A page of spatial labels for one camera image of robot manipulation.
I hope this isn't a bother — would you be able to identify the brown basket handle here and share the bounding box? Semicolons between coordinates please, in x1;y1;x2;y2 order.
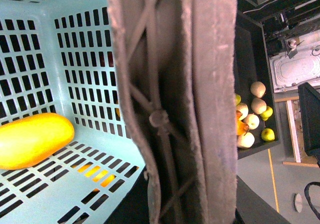
108;0;238;223

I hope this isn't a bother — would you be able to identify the light blue plastic basket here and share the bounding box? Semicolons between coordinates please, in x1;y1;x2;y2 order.
0;0;149;223

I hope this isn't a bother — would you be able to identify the yellow mango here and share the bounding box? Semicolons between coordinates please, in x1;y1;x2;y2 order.
0;113;75;170

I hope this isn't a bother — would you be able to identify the black fruit display shelf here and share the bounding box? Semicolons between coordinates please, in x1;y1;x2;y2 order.
233;11;279;159

